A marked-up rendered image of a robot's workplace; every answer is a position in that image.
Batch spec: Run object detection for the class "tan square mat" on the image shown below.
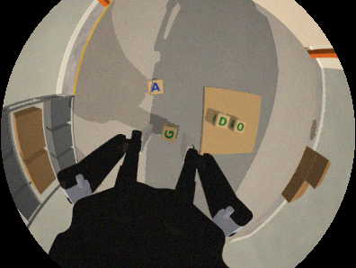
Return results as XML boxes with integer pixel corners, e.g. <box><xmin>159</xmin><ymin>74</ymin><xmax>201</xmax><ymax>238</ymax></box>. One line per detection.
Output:
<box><xmin>200</xmin><ymin>87</ymin><xmax>261</xmax><ymax>155</ymax></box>

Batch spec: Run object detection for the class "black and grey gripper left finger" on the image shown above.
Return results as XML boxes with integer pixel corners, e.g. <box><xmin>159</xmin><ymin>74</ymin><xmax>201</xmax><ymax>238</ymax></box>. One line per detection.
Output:
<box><xmin>57</xmin><ymin>124</ymin><xmax>154</xmax><ymax>224</ymax></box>

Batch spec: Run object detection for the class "tan letter block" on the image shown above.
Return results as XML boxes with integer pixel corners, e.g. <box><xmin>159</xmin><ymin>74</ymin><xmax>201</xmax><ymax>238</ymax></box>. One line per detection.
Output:
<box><xmin>228</xmin><ymin>117</ymin><xmax>246</xmax><ymax>134</ymax></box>
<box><xmin>211</xmin><ymin>112</ymin><xmax>230</xmax><ymax>130</ymax></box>
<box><xmin>161</xmin><ymin>123</ymin><xmax>177</xmax><ymax>142</ymax></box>
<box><xmin>148</xmin><ymin>79</ymin><xmax>165</xmax><ymax>95</ymax></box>

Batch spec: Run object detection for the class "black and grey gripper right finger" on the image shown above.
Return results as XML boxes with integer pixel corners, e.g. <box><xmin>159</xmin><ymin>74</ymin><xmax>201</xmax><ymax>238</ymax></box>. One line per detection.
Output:
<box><xmin>163</xmin><ymin>131</ymin><xmax>253</xmax><ymax>237</ymax></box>

